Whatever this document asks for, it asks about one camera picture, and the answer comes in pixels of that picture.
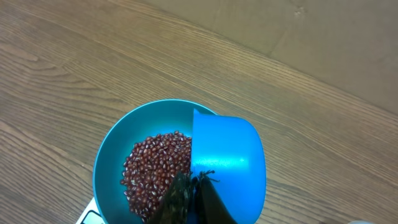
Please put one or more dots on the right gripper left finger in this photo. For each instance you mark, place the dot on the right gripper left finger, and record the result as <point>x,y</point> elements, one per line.
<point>175,205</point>

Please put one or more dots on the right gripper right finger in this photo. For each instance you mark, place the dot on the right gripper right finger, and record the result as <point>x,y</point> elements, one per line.
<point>209,207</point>

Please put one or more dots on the blue plastic measuring scoop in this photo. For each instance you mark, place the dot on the blue plastic measuring scoop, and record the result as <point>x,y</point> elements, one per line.
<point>232,148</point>

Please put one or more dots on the red beans in bowl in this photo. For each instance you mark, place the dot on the red beans in bowl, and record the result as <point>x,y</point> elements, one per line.
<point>150,169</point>

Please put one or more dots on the white digital kitchen scale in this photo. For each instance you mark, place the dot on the white digital kitchen scale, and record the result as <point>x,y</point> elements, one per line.
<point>90,215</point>

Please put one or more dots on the teal blue bowl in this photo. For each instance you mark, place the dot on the teal blue bowl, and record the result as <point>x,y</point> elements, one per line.
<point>150,119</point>

